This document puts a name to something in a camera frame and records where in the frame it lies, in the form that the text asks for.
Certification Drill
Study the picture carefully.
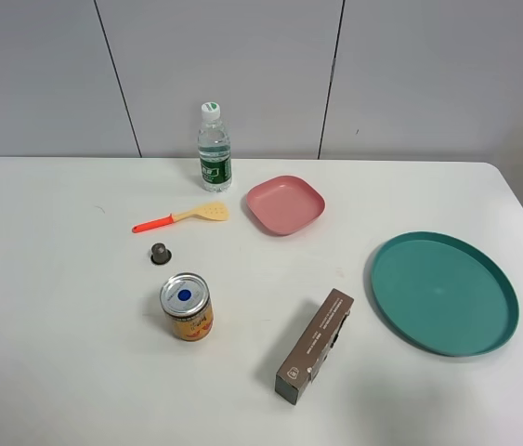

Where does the small grey coffee capsule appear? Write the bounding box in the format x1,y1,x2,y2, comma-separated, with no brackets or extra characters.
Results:
150,243,172,266

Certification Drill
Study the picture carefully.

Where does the pink square plate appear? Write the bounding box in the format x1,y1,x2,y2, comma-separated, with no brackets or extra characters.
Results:
245,176,325,236

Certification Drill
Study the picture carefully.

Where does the clear water bottle green label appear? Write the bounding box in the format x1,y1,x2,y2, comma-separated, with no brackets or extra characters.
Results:
198,101,232,192

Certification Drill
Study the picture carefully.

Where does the yellow tin can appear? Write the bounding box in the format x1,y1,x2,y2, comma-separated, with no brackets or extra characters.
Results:
159,272,214,342

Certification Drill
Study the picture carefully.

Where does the long brown cardboard box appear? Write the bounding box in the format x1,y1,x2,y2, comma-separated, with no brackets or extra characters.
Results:
274,289,354,405

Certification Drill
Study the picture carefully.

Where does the large teal round plate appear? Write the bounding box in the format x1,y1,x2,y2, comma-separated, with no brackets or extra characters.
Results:
370,231,519,358

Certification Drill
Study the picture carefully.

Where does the yellow spatula orange handle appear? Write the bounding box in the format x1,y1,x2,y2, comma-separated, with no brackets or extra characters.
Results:
132,202,229,233

